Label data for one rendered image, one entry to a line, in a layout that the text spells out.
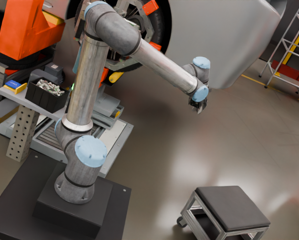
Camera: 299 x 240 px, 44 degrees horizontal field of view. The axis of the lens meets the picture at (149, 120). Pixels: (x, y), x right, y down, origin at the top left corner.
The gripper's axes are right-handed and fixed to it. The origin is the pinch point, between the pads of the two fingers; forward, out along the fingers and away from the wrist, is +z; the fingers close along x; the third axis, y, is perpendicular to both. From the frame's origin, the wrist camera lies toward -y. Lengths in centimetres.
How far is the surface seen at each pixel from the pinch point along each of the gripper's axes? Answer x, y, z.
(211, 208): 27, 25, 45
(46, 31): -127, 1, -13
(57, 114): -67, 50, 0
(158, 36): -63, -47, -6
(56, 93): -69, 45, -11
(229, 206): 34, 14, 51
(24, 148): -86, 67, 27
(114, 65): -84, -19, 11
